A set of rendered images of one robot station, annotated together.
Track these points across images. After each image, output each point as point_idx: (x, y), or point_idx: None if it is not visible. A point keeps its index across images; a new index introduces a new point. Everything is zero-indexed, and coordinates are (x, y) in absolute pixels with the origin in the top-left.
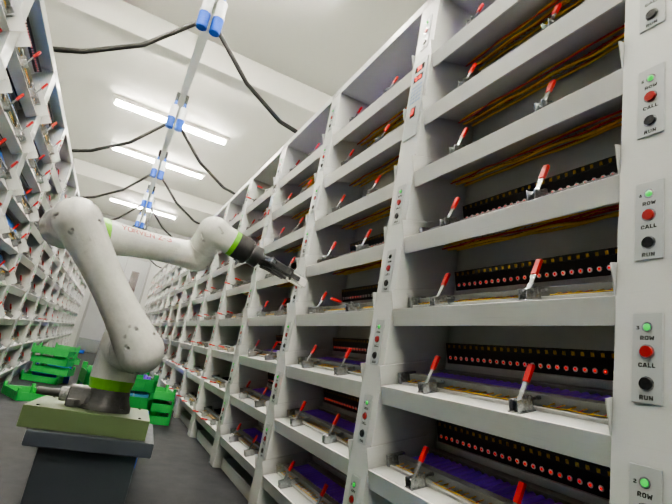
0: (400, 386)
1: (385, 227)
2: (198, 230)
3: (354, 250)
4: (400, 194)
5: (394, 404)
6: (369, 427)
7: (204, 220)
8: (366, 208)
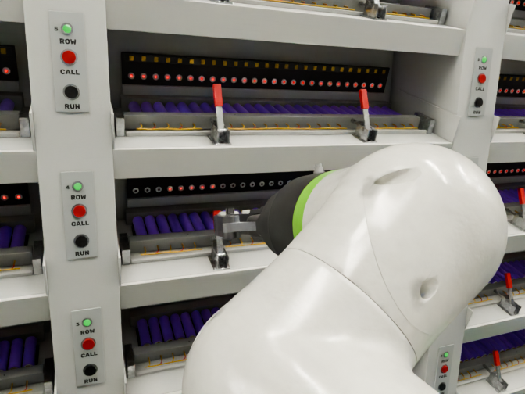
0: (471, 316)
1: (458, 117)
2: (487, 271)
3: (145, 73)
4: (483, 65)
5: (479, 337)
6: (451, 375)
7: (499, 204)
8: (376, 48)
